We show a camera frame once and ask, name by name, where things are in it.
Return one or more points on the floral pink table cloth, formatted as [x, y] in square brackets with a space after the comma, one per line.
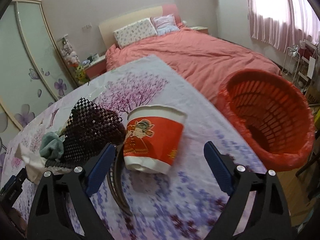
[186, 202]

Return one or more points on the pink nightstand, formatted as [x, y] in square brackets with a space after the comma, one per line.
[200, 29]
[96, 68]

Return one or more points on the brown hair band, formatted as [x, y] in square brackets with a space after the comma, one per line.
[114, 181]

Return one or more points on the green grey sock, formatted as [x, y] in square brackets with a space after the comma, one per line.
[51, 146]

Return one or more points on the white cloth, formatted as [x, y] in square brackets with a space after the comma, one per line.
[35, 165]

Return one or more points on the red white paper cup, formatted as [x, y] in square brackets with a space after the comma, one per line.
[153, 134]

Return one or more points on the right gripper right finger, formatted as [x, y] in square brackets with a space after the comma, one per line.
[256, 208]

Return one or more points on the white wire rack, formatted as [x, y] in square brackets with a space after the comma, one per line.
[301, 65]

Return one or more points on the pink striped pillow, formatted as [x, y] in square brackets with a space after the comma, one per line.
[165, 24]

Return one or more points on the beige pink headboard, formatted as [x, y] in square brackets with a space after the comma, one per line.
[109, 26]

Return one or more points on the pink right nightstand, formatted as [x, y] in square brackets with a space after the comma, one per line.
[200, 29]

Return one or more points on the white floral pillow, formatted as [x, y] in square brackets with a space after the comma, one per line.
[134, 32]

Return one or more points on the pink left nightstand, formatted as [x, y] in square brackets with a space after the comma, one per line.
[96, 68]

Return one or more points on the bed with coral duvet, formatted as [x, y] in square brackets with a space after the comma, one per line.
[201, 59]

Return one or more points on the glass wardrobe with flowers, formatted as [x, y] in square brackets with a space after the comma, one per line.
[33, 73]

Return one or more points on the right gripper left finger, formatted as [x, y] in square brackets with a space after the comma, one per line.
[49, 219]

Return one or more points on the red plastic trash basket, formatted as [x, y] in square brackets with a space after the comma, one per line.
[272, 116]

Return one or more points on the black white checkered bag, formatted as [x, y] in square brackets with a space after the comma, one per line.
[89, 128]

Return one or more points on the plush toy tower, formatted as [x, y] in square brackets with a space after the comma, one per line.
[71, 58]

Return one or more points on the pink striped curtain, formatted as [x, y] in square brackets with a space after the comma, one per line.
[282, 23]

